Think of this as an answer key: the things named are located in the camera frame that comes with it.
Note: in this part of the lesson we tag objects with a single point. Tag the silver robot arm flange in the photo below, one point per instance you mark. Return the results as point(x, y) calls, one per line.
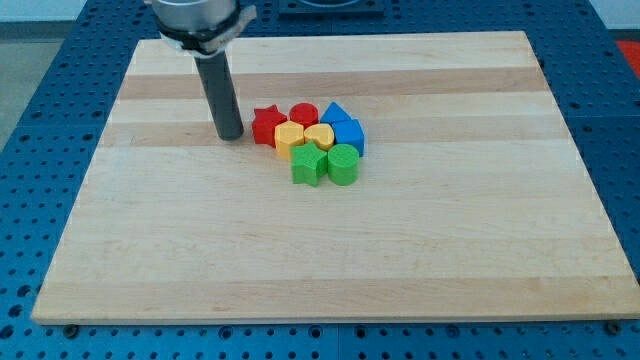
point(202, 28)

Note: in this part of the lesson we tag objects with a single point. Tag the green star block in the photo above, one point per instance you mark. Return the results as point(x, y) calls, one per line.
point(308, 164)

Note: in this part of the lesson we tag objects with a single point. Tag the green cylinder block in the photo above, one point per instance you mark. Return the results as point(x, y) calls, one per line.
point(343, 164)

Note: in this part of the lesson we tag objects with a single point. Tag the yellow heart block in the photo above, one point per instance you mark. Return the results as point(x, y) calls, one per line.
point(321, 134)

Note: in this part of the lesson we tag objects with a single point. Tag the blue cube block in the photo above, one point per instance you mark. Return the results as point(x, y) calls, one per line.
point(350, 132)

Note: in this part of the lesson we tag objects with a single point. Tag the yellow hexagon block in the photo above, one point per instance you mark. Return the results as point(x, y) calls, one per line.
point(287, 135)

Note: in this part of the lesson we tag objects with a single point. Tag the red cylinder block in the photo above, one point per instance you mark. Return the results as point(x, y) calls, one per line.
point(305, 114)

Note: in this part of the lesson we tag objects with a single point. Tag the blue triangle block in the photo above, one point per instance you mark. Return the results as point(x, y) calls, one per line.
point(334, 113)

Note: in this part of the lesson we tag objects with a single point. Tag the red star block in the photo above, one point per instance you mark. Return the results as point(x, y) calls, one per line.
point(264, 124)

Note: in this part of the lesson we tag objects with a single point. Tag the light wooden board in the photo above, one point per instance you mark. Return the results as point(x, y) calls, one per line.
point(472, 201)

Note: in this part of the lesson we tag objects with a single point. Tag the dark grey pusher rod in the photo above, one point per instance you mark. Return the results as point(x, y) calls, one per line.
point(219, 89)

